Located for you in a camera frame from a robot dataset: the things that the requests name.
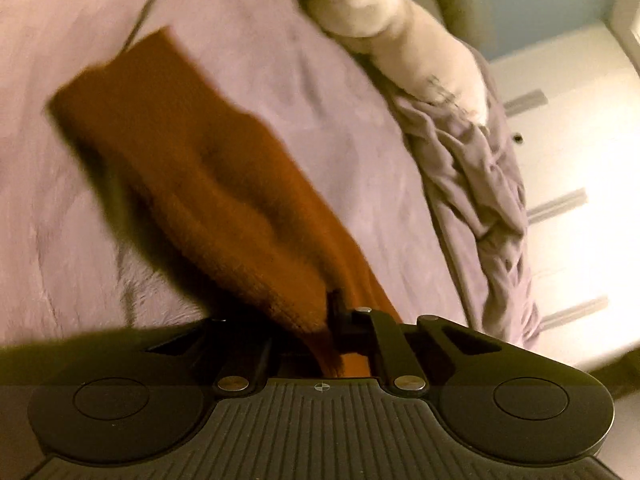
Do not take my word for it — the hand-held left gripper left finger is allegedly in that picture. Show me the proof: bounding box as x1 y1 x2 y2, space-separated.
145 316 274 395

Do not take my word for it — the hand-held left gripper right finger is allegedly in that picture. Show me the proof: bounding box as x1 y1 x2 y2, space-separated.
327 291 503 394

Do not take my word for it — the brown knit sweater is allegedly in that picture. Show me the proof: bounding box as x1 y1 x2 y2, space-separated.
46 27 403 378

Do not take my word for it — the crumpled purple duvet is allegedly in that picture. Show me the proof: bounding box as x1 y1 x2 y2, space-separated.
362 42 545 352

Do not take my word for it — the purple fleece blanket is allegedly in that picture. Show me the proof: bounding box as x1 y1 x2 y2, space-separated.
0 0 473 348

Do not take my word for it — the white dresser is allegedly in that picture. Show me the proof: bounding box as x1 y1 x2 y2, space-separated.
486 0 640 378

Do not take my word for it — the white plush toy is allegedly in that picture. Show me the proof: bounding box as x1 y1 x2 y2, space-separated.
276 0 490 127

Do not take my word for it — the grey drawer handle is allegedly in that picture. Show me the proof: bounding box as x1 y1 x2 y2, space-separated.
503 89 549 117
526 188 587 224
541 296 610 332

